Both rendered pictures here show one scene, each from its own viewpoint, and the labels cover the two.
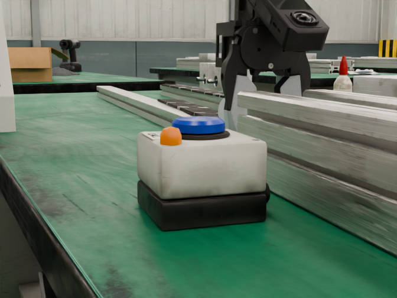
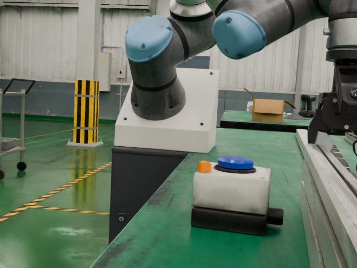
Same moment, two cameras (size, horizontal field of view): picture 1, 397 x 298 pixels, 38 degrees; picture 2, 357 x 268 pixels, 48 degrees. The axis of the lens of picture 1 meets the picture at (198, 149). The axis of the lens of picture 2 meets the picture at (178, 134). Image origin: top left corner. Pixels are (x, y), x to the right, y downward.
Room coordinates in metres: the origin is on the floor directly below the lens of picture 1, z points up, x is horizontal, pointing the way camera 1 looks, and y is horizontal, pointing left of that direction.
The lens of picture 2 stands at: (0.02, -0.19, 0.92)
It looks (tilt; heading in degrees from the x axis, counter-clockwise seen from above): 5 degrees down; 33
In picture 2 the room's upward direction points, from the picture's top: 3 degrees clockwise
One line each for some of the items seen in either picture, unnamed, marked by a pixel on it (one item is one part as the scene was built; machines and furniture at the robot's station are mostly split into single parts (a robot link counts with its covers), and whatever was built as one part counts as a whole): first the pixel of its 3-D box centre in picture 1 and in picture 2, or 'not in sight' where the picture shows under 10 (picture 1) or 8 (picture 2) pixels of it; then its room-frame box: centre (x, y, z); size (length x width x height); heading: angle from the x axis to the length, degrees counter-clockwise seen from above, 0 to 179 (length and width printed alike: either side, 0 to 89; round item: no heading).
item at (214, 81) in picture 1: (225, 80); not in sight; (1.61, -0.08, 0.83); 0.11 x 0.10 x 0.10; 109
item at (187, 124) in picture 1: (198, 130); (235, 166); (0.43, 0.00, 0.84); 0.04 x 0.04 x 0.02
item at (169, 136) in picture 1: (171, 135); (204, 166); (0.40, 0.02, 0.85); 0.02 x 0.02 x 0.01
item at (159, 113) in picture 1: (139, 104); (308, 144); (1.23, 0.13, 0.79); 0.96 x 0.04 x 0.03; 18
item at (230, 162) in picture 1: (208, 172); (240, 194); (0.44, -0.01, 0.81); 0.10 x 0.08 x 0.06; 108
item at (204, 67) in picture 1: (214, 78); not in sight; (1.74, -0.05, 0.83); 0.11 x 0.10 x 0.10; 105
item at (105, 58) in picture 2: not in sight; (102, 84); (8.67, 8.13, 1.14); 1.30 x 0.28 x 2.28; 115
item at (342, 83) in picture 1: (342, 84); not in sight; (1.18, -0.29, 0.84); 0.04 x 0.04 x 0.12
